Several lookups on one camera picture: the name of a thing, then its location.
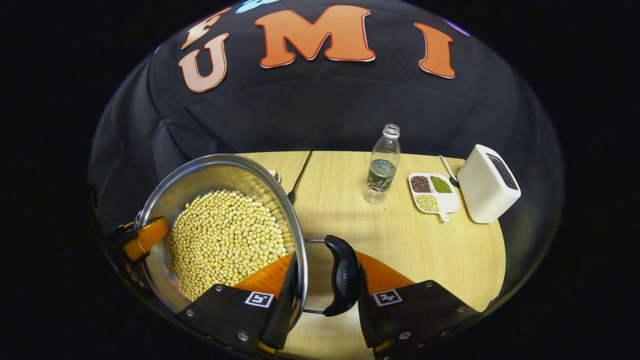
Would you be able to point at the pile of soybeans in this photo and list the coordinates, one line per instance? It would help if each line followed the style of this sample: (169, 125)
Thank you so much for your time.
(225, 240)

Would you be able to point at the black backdrop cloth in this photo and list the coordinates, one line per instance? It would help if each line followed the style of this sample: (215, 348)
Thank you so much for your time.
(325, 110)

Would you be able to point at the white toaster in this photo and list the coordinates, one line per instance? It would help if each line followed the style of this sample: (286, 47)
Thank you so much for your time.
(482, 190)

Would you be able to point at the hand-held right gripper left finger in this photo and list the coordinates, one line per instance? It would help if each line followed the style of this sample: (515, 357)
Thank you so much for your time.
(225, 310)

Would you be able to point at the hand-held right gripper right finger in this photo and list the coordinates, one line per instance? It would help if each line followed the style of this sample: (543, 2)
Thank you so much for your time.
(420, 315)

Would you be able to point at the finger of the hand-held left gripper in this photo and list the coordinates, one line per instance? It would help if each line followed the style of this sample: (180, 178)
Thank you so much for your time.
(147, 237)

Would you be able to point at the small yellow beans pile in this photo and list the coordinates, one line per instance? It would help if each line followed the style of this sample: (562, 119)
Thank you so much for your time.
(427, 202)

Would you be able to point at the clear plastic water bottle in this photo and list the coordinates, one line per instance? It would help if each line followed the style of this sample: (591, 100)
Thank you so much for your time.
(381, 175)

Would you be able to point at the white divided dish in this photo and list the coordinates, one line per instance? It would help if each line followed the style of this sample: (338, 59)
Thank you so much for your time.
(447, 200)

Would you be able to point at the green mung beans pile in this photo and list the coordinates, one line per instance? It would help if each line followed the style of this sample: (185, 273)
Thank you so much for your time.
(441, 184)

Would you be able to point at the dark red beans pile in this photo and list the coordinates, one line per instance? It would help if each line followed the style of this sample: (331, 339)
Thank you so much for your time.
(420, 184)

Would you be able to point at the small white plate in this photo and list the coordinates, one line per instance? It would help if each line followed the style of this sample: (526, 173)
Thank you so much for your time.
(275, 176)

